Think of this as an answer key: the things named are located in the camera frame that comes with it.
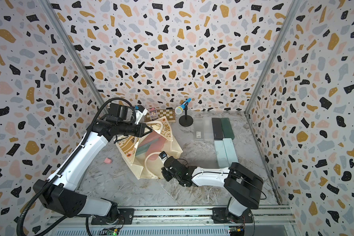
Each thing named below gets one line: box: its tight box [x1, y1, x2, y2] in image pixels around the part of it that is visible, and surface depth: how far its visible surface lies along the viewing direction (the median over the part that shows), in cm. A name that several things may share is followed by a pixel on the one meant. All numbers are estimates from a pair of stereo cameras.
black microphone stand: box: [178, 101, 194, 127], surface depth 119 cm
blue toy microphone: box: [174, 97, 192, 115], surface depth 97 cm
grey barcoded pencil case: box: [193, 117, 205, 142], surface depth 116 cm
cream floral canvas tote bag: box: [113, 115, 183, 180], surface depth 81 cm
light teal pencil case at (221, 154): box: [213, 140, 230, 168], surface depth 97 cm
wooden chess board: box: [144, 108, 176, 123], surface depth 119 cm
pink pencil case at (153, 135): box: [138, 129, 167, 149], surface depth 98 cm
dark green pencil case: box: [220, 117, 235, 140], surface depth 112 cm
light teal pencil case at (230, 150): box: [222, 138, 239, 165], surface depth 100 cm
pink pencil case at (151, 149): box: [145, 146, 163, 161], surface depth 97 cm
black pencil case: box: [211, 117, 224, 141], surface depth 112 cm
